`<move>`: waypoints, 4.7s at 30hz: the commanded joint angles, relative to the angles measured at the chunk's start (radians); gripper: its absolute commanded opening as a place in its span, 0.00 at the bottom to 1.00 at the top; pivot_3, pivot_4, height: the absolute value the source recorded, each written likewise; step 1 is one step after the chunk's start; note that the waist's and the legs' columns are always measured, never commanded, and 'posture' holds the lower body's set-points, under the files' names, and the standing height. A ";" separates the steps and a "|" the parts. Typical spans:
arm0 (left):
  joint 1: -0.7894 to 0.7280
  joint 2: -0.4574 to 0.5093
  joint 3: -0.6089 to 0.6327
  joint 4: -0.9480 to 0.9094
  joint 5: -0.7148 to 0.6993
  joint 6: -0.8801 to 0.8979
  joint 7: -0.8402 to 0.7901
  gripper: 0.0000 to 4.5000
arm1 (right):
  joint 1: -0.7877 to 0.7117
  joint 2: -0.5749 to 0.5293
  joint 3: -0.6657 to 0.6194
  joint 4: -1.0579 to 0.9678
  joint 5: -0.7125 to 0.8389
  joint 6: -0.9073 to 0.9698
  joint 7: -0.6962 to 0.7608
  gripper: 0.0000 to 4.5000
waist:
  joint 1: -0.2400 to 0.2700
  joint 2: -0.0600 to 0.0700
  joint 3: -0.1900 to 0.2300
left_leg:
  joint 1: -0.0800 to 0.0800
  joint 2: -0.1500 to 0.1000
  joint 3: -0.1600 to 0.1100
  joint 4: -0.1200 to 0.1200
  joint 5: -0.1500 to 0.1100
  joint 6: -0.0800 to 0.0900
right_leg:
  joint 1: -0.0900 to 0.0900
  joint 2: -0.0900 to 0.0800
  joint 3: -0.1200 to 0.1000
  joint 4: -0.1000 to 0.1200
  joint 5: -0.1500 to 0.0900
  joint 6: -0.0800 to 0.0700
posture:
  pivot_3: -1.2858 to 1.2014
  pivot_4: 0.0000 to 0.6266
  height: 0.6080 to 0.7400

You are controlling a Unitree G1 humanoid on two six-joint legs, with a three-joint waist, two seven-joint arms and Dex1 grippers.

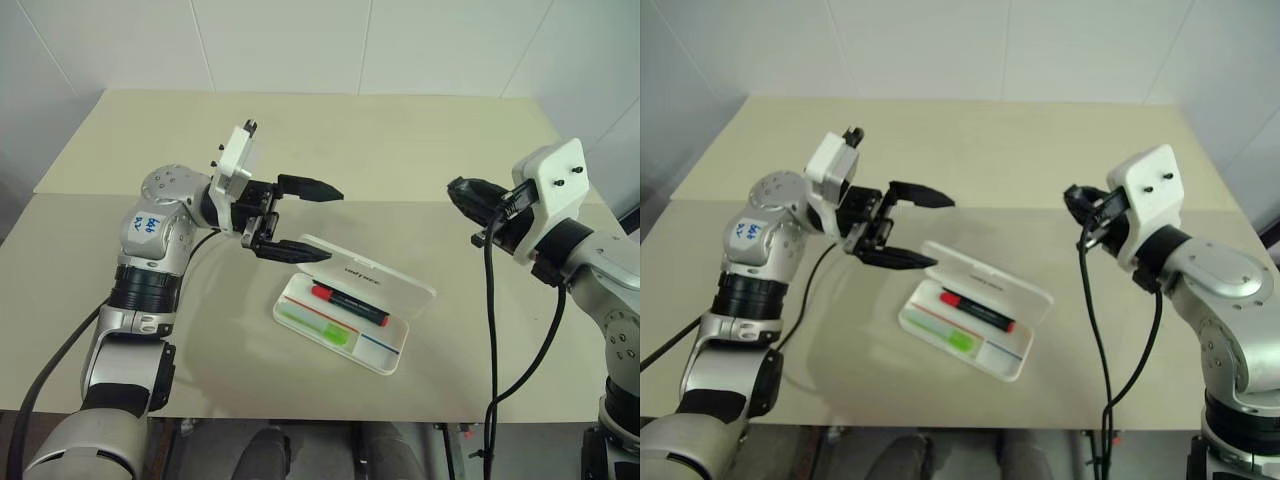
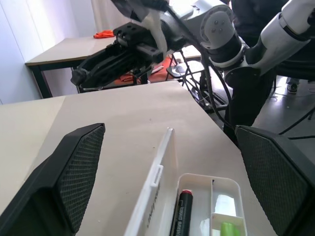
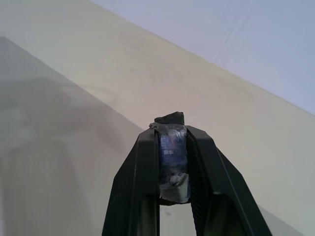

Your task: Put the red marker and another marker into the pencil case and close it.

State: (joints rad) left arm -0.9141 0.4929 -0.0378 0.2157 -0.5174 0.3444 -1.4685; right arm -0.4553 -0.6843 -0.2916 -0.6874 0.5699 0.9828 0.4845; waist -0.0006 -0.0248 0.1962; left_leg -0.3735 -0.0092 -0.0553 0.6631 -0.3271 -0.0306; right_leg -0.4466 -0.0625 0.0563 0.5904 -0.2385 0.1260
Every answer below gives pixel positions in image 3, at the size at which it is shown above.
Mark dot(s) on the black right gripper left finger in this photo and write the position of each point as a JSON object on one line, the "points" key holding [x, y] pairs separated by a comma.
{"points": [[137, 186]]}

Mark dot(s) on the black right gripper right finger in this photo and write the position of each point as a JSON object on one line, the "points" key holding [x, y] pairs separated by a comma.
{"points": [[216, 196]]}

